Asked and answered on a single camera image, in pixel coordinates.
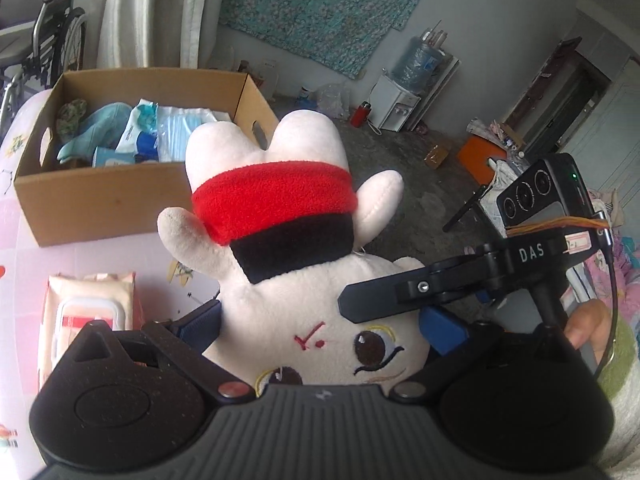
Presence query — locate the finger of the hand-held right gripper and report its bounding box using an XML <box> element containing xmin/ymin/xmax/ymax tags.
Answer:
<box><xmin>337</xmin><ymin>252</ymin><xmax>501</xmax><ymax>325</ymax></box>

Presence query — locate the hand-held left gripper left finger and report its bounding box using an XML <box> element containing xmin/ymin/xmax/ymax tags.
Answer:
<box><xmin>67</xmin><ymin>300</ymin><xmax>258</xmax><ymax>401</ymax></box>

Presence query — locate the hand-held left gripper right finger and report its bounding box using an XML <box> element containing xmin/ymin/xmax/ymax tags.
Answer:
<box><xmin>390</xmin><ymin>305</ymin><xmax>576</xmax><ymax>403</ymax></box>

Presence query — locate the plush doll with red band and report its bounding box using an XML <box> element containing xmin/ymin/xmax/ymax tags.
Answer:
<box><xmin>157</xmin><ymin>110</ymin><xmax>436</xmax><ymax>396</ymax></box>

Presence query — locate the brown cardboard box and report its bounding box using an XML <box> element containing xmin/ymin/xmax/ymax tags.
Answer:
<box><xmin>14</xmin><ymin>69</ymin><xmax>280</xmax><ymax>247</ymax></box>

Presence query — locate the blue face mask packet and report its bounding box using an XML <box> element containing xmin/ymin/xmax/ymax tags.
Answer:
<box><xmin>155</xmin><ymin>105</ymin><xmax>236</xmax><ymax>163</ymax></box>

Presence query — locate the blue printed tissue packet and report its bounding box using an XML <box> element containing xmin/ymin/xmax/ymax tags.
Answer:
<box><xmin>116</xmin><ymin>100</ymin><xmax>163</xmax><ymax>163</ymax></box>

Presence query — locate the light blue waffle cloth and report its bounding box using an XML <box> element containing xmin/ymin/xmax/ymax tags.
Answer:
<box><xmin>56</xmin><ymin>102</ymin><xmax>133</xmax><ymax>163</ymax></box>

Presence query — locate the green camouflage cloth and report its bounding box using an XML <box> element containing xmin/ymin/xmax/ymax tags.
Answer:
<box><xmin>56</xmin><ymin>99</ymin><xmax>90</xmax><ymax>136</ymax></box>

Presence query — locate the person's right hand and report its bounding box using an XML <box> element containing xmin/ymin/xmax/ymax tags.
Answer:
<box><xmin>565</xmin><ymin>300</ymin><xmax>621</xmax><ymax>376</ymax></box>

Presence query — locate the orange box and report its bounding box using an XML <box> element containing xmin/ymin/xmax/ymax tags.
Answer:
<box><xmin>457</xmin><ymin>137</ymin><xmax>506</xmax><ymax>186</ymax></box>

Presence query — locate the black metal rod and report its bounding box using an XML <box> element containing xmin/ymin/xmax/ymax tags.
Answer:
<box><xmin>442</xmin><ymin>185</ymin><xmax>488</xmax><ymax>233</ymax></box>

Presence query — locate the pink printed blanket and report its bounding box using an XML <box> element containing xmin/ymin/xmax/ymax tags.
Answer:
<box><xmin>585</xmin><ymin>187</ymin><xmax>640</xmax><ymax>311</ymax></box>

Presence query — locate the pink wet wipes pack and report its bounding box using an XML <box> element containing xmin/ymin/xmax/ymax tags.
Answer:
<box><xmin>40</xmin><ymin>272</ymin><xmax>137</xmax><ymax>391</ymax></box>

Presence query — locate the white water dispenser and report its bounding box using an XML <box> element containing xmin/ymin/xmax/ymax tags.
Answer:
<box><xmin>369</xmin><ymin>74</ymin><xmax>421</xmax><ymax>132</ymax></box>

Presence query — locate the blue water jug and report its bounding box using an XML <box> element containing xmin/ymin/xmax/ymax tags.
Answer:
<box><xmin>391</xmin><ymin>36</ymin><xmax>441</xmax><ymax>93</ymax></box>

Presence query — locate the clear plastic bag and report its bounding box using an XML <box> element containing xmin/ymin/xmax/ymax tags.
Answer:
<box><xmin>315</xmin><ymin>82</ymin><xmax>353</xmax><ymax>120</ymax></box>

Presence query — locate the white curtain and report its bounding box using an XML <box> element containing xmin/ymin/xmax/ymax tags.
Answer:
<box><xmin>95</xmin><ymin>0</ymin><xmax>231</xmax><ymax>70</ymax></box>

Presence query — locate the black wheelchair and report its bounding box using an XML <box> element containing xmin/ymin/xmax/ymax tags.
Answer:
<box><xmin>0</xmin><ymin>0</ymin><xmax>90</xmax><ymax>116</ymax></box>

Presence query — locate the dark wooden door frame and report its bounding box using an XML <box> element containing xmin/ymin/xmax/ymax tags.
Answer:
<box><xmin>500</xmin><ymin>36</ymin><xmax>613</xmax><ymax>161</ymax></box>

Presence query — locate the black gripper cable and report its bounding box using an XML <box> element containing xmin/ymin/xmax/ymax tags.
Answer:
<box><xmin>594</xmin><ymin>227</ymin><xmax>622</xmax><ymax>376</ymax></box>

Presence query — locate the teal floral wall cloth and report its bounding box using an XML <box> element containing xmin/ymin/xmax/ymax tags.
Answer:
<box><xmin>218</xmin><ymin>0</ymin><xmax>441</xmax><ymax>80</ymax></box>

